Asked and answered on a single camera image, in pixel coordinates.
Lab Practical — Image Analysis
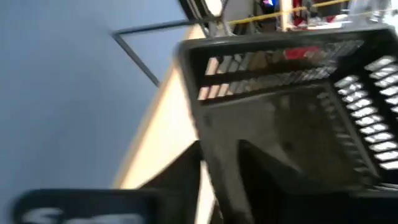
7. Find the black aluminium table frame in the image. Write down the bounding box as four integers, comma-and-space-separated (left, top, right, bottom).
177, 0, 231, 37

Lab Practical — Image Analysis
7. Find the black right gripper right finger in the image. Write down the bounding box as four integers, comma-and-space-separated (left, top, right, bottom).
238, 139, 398, 224

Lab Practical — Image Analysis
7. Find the black slotted plastic basket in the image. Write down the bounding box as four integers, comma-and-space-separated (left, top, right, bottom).
174, 25, 398, 224

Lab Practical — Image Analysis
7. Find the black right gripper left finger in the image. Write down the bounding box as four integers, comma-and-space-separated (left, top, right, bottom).
12, 141, 203, 224

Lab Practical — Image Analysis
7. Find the yellow-orange floor cable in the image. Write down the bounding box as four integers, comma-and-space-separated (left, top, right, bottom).
228, 0, 351, 26

